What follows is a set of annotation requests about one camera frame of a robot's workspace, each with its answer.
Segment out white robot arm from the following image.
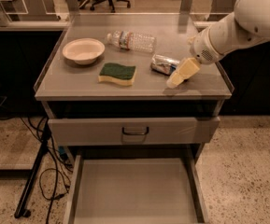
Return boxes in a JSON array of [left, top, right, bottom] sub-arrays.
[[166, 0, 270, 89]]

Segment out clear plastic water bottle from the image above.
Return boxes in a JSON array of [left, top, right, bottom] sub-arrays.
[[107, 31, 156, 53]]

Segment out silver blue redbull can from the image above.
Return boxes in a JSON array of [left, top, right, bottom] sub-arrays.
[[150, 54, 179, 76]]

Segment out grey drawer cabinet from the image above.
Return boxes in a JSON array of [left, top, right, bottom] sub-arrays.
[[34, 13, 235, 161]]

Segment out open grey middle drawer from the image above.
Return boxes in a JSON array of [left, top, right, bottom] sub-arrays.
[[63, 147, 209, 224]]

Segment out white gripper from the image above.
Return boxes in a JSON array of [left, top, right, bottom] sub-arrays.
[[166, 28, 222, 89]]

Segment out black floor cables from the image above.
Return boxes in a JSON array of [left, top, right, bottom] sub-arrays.
[[20, 115, 75, 224]]

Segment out black stand leg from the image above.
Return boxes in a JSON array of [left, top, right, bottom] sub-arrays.
[[14, 124, 50, 218]]

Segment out white paper bowl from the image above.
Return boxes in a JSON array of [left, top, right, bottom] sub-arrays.
[[63, 38, 105, 65]]

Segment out green yellow sponge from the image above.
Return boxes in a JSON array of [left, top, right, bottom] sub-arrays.
[[98, 63, 136, 86]]

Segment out grey top drawer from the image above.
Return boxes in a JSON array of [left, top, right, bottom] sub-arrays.
[[49, 117, 220, 147]]

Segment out clear acrylic barrier with posts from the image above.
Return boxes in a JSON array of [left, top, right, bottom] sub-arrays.
[[0, 0, 270, 28]]

